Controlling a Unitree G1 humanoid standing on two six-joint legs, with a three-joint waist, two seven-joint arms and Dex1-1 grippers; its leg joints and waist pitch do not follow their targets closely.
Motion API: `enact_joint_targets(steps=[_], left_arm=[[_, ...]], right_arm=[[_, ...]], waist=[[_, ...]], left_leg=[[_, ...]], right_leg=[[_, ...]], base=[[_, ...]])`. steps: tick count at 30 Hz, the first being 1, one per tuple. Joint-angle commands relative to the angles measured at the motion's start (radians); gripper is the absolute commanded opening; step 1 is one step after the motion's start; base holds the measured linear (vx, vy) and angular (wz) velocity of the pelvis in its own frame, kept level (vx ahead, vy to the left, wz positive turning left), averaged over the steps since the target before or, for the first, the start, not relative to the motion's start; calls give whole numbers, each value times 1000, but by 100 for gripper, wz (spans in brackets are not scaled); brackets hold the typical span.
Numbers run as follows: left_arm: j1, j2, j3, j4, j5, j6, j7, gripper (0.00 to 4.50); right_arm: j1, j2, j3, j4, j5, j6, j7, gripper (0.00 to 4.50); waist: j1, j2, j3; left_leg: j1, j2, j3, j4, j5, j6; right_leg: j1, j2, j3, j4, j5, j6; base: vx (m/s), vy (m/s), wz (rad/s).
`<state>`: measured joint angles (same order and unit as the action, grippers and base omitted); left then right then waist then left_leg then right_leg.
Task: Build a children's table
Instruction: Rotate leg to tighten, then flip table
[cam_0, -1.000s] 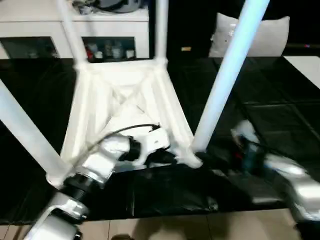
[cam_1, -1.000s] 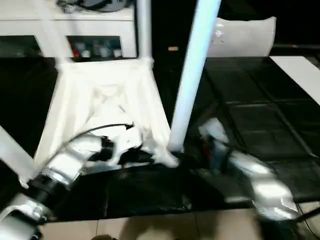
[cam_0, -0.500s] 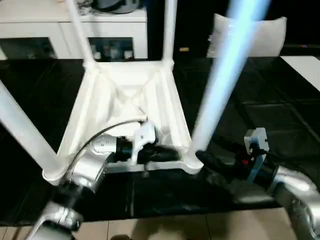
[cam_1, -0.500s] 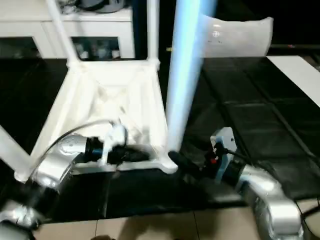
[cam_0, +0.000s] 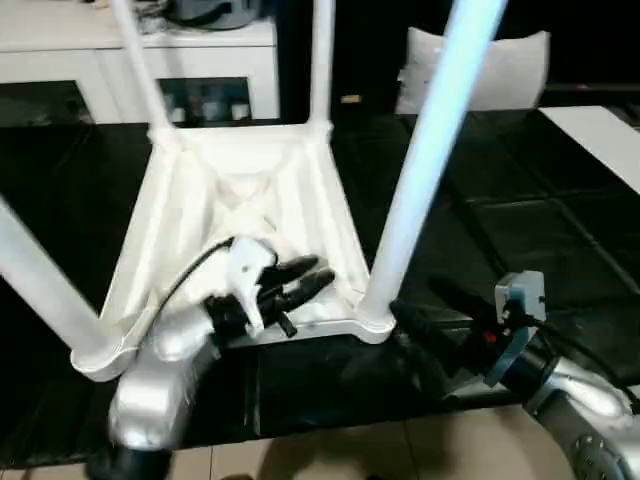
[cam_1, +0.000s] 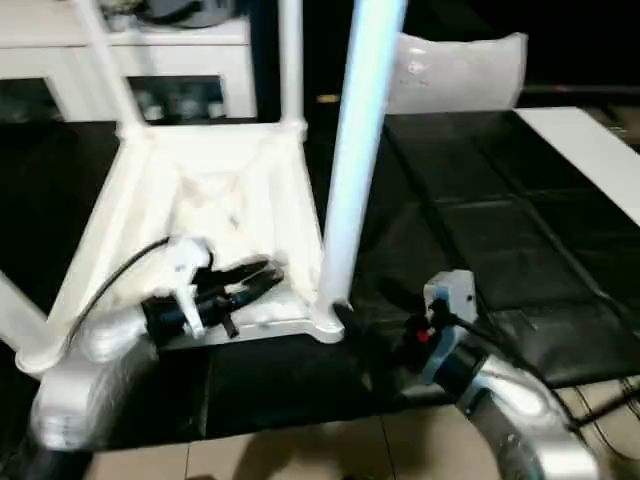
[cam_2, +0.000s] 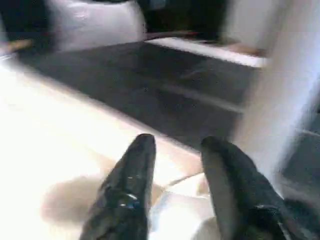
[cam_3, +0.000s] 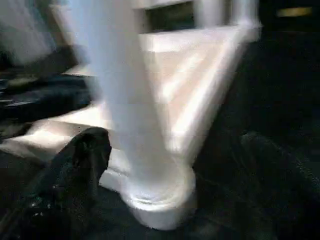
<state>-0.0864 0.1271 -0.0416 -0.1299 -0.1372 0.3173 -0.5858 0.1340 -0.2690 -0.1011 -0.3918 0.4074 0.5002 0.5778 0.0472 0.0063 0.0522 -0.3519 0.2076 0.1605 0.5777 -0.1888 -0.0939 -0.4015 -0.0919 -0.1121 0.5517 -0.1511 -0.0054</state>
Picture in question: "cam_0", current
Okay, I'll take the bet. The white plastic table leg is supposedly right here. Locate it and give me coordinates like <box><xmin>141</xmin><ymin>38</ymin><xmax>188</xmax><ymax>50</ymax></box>
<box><xmin>308</xmin><ymin>0</ymin><xmax>338</xmax><ymax>133</ymax></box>
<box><xmin>0</xmin><ymin>195</ymin><xmax>113</xmax><ymax>373</ymax></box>
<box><xmin>108</xmin><ymin>0</ymin><xmax>179</xmax><ymax>146</ymax></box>
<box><xmin>355</xmin><ymin>0</ymin><xmax>508</xmax><ymax>336</ymax></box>

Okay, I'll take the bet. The white plastic table top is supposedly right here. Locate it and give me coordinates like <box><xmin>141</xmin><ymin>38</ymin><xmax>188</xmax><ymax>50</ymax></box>
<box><xmin>72</xmin><ymin>120</ymin><xmax>398</xmax><ymax>383</ymax></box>

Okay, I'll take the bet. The dark gear on cabinet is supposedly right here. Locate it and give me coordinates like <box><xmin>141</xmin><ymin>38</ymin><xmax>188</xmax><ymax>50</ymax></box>
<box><xmin>135</xmin><ymin>0</ymin><xmax>273</xmax><ymax>31</ymax></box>

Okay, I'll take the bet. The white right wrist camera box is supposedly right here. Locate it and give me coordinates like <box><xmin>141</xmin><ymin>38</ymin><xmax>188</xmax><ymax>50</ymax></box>
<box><xmin>484</xmin><ymin>271</ymin><xmax>548</xmax><ymax>388</ymax></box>

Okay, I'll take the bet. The white cabinet with glass doors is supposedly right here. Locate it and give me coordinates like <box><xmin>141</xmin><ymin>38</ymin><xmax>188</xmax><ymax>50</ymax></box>
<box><xmin>0</xmin><ymin>5</ymin><xmax>281</xmax><ymax>124</ymax></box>

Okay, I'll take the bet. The black cabinet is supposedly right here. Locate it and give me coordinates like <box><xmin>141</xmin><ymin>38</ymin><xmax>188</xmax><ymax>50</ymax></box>
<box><xmin>275</xmin><ymin>0</ymin><xmax>456</xmax><ymax>123</ymax></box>

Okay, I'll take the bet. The black work mat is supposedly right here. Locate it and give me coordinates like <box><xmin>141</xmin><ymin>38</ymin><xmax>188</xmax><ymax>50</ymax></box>
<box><xmin>0</xmin><ymin>105</ymin><xmax>640</xmax><ymax>469</ymax></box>

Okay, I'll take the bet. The white board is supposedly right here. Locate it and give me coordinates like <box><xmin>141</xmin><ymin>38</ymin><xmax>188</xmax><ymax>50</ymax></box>
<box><xmin>540</xmin><ymin>105</ymin><xmax>640</xmax><ymax>193</ymax></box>

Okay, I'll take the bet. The grey cushion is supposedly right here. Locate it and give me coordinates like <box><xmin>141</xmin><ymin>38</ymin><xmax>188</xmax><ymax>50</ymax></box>
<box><xmin>397</xmin><ymin>28</ymin><xmax>552</xmax><ymax>113</ymax></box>

